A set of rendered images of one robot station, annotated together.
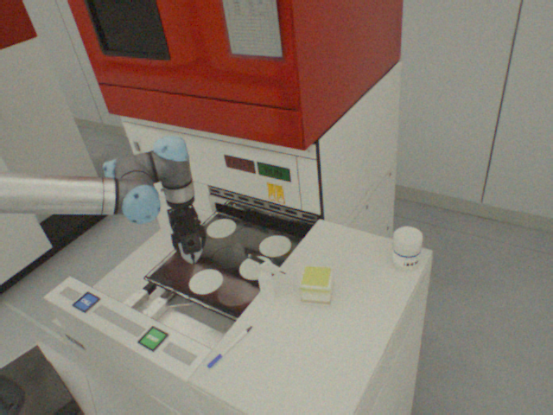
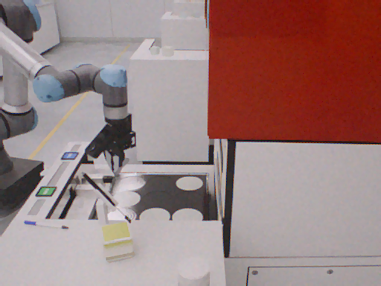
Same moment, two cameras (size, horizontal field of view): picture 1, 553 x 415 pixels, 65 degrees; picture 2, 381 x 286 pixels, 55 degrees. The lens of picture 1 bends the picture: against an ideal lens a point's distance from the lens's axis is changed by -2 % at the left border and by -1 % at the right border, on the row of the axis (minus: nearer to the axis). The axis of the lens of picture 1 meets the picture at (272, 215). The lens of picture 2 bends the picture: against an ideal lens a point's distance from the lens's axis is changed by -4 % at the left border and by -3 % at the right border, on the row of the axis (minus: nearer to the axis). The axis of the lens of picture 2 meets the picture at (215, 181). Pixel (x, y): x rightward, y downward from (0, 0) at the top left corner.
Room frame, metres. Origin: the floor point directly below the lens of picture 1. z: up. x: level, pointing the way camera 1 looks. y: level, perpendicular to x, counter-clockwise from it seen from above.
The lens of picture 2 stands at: (0.45, -0.81, 1.63)
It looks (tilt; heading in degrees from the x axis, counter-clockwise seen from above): 31 degrees down; 50
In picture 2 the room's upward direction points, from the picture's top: 2 degrees clockwise
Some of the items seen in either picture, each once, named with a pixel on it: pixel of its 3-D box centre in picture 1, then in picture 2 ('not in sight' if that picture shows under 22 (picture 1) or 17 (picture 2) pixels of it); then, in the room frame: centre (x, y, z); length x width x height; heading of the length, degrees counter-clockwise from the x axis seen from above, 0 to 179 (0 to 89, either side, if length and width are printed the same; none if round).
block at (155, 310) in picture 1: (154, 311); (87, 190); (0.84, 0.37, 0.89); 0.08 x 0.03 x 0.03; 142
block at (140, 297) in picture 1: (135, 302); (92, 179); (0.89, 0.43, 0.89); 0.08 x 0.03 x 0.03; 142
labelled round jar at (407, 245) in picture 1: (406, 249); (193, 282); (0.81, -0.33, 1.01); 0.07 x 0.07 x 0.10
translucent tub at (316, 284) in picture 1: (317, 285); (117, 241); (0.75, -0.08, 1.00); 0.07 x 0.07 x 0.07; 71
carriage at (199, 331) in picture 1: (177, 328); (82, 208); (0.79, 0.31, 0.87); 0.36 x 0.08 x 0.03; 52
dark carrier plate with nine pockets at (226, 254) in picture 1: (227, 258); (158, 199); (1.01, 0.16, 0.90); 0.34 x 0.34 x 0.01; 52
